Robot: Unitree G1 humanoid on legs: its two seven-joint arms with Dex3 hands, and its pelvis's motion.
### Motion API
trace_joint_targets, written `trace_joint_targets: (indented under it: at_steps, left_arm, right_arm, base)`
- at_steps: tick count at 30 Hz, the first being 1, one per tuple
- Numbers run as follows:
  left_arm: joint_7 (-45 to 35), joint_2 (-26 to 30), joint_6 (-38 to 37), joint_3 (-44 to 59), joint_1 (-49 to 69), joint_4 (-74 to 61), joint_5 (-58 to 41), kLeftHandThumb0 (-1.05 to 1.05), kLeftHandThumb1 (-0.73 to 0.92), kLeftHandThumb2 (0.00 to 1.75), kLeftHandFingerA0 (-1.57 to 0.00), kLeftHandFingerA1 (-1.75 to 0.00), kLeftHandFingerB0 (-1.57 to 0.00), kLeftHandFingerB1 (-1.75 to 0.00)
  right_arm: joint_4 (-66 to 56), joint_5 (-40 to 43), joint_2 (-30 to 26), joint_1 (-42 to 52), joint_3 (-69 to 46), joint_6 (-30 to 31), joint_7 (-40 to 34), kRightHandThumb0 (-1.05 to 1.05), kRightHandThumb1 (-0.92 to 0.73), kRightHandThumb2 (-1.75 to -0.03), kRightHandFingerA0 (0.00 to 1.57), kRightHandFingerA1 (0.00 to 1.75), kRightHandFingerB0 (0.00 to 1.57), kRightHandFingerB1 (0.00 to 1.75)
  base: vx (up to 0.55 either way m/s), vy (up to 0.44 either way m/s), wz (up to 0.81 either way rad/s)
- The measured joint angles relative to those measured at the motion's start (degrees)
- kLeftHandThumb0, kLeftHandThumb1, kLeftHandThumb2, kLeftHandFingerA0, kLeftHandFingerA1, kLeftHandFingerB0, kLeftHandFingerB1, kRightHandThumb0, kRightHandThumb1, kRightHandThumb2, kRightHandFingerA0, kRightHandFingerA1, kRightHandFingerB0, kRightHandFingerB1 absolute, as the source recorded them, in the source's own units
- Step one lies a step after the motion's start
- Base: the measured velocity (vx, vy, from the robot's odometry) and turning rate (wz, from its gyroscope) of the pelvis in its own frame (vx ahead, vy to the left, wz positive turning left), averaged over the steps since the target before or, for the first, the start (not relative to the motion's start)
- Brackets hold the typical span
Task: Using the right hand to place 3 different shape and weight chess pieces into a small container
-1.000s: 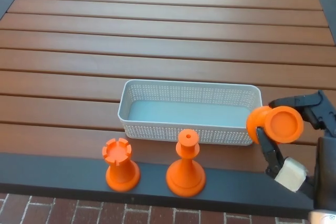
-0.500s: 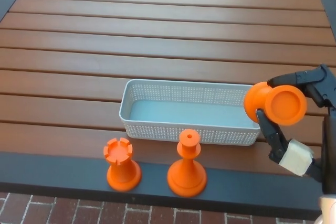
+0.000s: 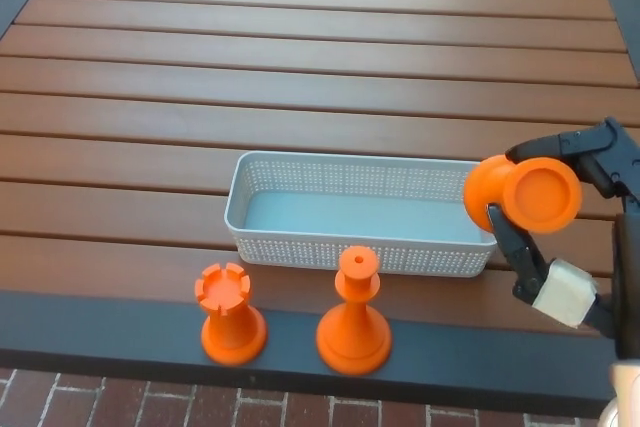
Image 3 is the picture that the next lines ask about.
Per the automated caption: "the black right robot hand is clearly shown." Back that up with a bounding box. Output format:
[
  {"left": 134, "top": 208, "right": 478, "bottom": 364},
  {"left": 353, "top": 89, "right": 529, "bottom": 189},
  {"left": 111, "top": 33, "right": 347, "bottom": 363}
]
[{"left": 487, "top": 115, "right": 640, "bottom": 363}]

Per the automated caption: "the orange stout smooth-topped chess piece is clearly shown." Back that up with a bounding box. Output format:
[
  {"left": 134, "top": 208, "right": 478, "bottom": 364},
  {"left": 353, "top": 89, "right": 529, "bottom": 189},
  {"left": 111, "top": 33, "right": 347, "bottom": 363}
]
[{"left": 463, "top": 154, "right": 584, "bottom": 236}]

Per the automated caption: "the orange tall slender chess piece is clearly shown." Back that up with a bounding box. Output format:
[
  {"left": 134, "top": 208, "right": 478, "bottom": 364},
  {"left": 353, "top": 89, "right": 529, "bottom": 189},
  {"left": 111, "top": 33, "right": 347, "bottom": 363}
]
[{"left": 315, "top": 245, "right": 394, "bottom": 377}]

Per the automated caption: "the white perforated plastic basket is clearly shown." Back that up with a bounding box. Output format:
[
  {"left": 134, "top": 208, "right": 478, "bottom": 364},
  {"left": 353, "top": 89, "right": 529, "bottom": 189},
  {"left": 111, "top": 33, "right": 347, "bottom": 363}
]
[{"left": 223, "top": 150, "right": 499, "bottom": 279}]

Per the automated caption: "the orange notched rook chess piece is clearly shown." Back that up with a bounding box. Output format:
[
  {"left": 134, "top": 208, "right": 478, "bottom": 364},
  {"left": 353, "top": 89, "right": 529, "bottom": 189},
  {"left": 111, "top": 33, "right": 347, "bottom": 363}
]
[{"left": 193, "top": 263, "right": 269, "bottom": 366}]

